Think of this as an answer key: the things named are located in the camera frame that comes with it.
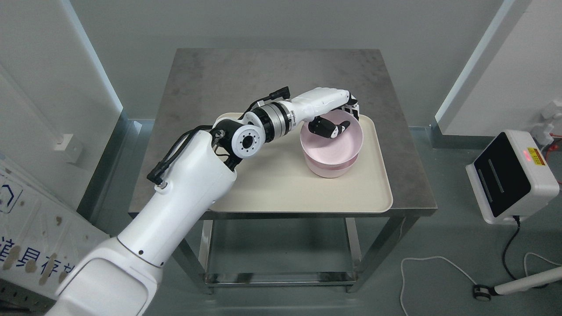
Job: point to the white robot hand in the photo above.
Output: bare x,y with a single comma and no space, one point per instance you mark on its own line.
308,106

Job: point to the pink bowl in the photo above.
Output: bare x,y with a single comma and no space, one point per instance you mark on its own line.
329,171
336,151

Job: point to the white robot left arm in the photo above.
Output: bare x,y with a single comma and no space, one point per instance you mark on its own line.
121,276

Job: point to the beige plastic tray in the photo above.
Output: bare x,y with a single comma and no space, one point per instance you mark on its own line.
277,180

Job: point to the stainless steel table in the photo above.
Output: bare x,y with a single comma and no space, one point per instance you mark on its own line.
205,83

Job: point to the white black box device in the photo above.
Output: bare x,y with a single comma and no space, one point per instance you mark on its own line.
511,178

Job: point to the white wheeled stand leg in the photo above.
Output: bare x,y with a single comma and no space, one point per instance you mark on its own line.
485,293

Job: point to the white signboard with text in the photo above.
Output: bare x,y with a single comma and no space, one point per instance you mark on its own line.
42,240

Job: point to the white wall plug adapter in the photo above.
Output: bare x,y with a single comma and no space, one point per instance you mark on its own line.
551,113

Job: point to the white wall socket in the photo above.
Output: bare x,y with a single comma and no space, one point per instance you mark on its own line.
69,149

